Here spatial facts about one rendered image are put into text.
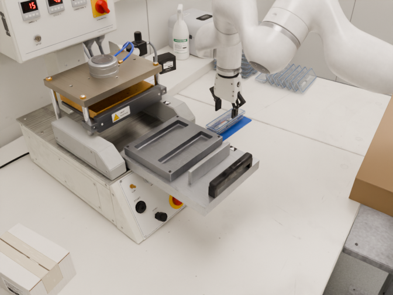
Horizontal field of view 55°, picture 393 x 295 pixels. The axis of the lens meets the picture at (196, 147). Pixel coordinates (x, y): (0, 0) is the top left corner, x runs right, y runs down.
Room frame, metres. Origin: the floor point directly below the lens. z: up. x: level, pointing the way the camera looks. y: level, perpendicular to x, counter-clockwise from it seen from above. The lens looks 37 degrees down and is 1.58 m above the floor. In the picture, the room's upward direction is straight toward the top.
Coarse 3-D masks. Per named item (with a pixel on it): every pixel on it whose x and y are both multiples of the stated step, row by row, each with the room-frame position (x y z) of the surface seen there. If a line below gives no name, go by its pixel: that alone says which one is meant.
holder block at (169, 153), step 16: (160, 128) 0.85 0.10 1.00; (176, 128) 0.87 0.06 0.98; (192, 128) 0.85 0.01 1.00; (128, 144) 0.78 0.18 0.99; (144, 144) 0.79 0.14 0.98; (160, 144) 0.78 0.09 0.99; (176, 144) 0.78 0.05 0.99; (192, 144) 0.80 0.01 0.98; (208, 144) 0.78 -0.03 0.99; (144, 160) 0.72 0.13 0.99; (160, 160) 0.72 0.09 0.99; (176, 160) 0.73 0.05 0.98; (192, 160) 0.72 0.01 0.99; (176, 176) 0.67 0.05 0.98
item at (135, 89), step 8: (128, 88) 0.96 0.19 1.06; (136, 88) 0.96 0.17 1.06; (144, 88) 0.96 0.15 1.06; (112, 96) 0.91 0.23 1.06; (120, 96) 0.91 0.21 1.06; (128, 96) 0.91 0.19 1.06; (64, 104) 0.93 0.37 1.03; (72, 104) 0.90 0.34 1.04; (96, 104) 0.87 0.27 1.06; (104, 104) 0.87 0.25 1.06; (112, 104) 0.87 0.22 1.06; (80, 112) 0.88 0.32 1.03; (96, 112) 0.83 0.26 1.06
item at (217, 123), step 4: (232, 108) 1.28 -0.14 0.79; (228, 112) 1.25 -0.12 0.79; (240, 112) 1.25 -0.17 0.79; (220, 116) 1.22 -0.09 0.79; (224, 116) 1.22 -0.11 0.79; (228, 116) 1.22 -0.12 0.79; (236, 116) 1.22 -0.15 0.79; (216, 120) 1.20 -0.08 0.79; (220, 120) 1.20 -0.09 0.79; (224, 120) 1.20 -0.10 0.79; (228, 120) 1.20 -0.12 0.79; (208, 124) 1.17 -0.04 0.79; (212, 124) 1.17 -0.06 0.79; (216, 124) 1.17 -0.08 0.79; (220, 124) 1.17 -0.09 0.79; (224, 124) 1.17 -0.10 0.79; (212, 128) 1.14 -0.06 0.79; (216, 128) 1.14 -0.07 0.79
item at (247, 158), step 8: (248, 152) 0.72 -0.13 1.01; (240, 160) 0.69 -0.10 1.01; (248, 160) 0.70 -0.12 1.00; (232, 168) 0.66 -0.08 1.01; (240, 168) 0.68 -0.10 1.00; (216, 176) 0.64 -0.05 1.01; (224, 176) 0.64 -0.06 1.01; (232, 176) 0.65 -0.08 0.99; (216, 184) 0.61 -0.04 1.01; (224, 184) 0.63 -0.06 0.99; (208, 192) 0.62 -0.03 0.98; (216, 192) 0.61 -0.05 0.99
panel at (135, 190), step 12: (120, 180) 0.72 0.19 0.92; (132, 180) 0.74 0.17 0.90; (132, 192) 0.72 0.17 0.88; (144, 192) 0.74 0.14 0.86; (156, 192) 0.76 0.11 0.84; (132, 204) 0.70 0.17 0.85; (156, 204) 0.74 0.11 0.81; (168, 204) 0.76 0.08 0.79; (144, 216) 0.70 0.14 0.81; (168, 216) 0.74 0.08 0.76; (144, 228) 0.68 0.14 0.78; (156, 228) 0.70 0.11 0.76
